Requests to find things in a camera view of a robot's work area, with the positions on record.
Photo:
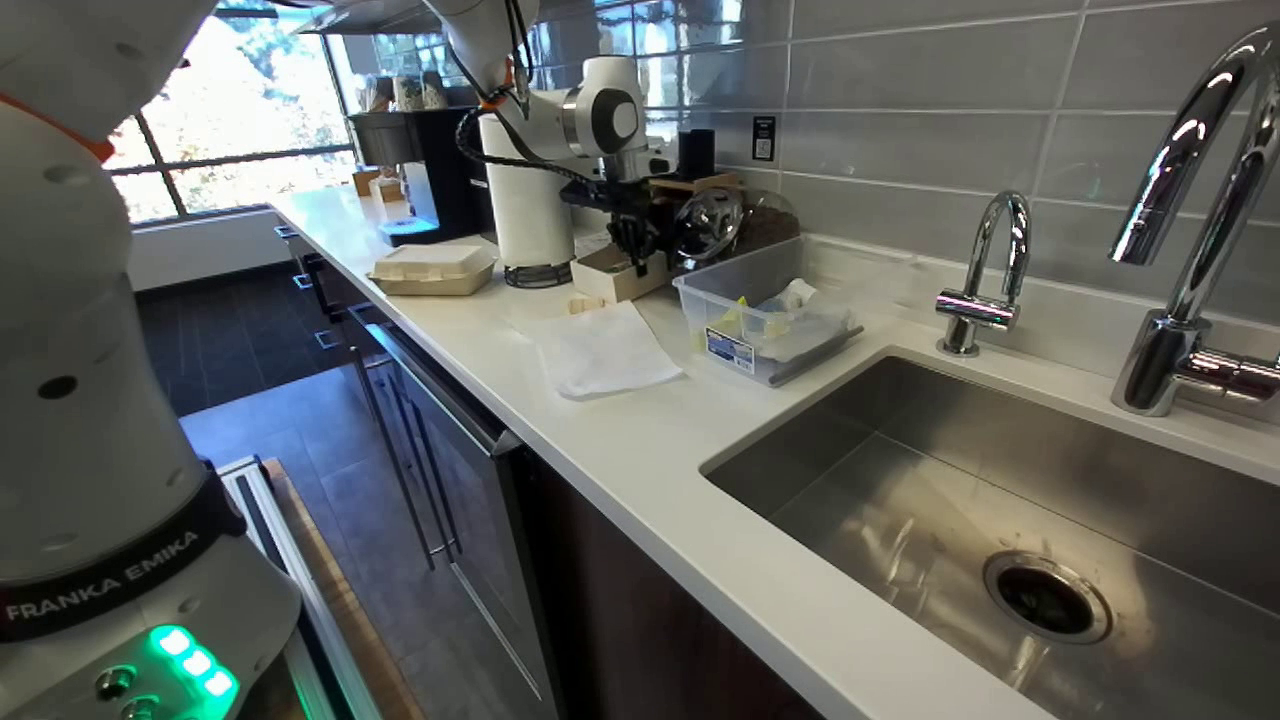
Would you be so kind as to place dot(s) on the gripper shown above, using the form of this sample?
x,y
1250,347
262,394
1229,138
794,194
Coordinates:
x,y
628,197

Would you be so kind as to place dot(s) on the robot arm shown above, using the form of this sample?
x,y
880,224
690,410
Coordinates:
x,y
80,330

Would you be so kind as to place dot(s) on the wooden box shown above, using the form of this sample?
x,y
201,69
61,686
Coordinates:
x,y
608,278

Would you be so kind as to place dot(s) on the beige take away pack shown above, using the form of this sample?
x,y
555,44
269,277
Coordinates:
x,y
432,268

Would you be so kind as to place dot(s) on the small brown box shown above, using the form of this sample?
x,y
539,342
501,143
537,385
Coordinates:
x,y
366,181

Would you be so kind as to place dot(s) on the round glass jar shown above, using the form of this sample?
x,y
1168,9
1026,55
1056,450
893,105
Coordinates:
x,y
706,225

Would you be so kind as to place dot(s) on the small wooden block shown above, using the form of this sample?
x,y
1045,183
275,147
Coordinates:
x,y
586,305

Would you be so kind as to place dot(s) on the wooden rack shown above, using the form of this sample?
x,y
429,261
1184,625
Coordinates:
x,y
700,186

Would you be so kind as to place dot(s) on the white paper napkin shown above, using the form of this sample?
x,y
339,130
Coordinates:
x,y
600,350

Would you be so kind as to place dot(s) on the black cup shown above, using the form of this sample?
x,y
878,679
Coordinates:
x,y
697,153

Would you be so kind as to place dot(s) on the white paper towel roll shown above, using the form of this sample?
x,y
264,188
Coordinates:
x,y
527,210

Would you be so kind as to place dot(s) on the clear plastic container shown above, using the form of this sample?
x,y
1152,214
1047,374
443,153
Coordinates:
x,y
745,290

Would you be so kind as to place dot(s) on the yellow packet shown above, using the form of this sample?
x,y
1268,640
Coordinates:
x,y
730,318

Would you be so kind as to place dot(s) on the glass jar with dark contents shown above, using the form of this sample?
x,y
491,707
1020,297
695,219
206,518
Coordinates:
x,y
772,222

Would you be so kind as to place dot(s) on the white plastic bag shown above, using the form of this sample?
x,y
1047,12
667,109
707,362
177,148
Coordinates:
x,y
800,315

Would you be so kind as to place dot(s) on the black coffee machine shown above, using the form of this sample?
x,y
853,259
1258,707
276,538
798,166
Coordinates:
x,y
455,170

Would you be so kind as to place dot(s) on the row of cups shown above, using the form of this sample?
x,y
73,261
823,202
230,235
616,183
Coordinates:
x,y
405,92

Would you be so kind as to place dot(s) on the dishwasher door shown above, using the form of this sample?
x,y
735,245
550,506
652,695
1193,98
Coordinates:
x,y
470,540

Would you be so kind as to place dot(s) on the small chrome tap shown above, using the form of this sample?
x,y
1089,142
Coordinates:
x,y
985,310

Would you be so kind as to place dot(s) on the window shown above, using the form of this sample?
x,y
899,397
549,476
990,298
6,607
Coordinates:
x,y
235,110

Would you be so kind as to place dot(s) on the steel sink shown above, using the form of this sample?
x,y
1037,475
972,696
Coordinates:
x,y
1000,520

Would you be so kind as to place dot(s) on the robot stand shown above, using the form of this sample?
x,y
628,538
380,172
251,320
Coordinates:
x,y
300,580

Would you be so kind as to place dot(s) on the large chrome tap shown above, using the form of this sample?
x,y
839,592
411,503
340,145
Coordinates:
x,y
1190,330

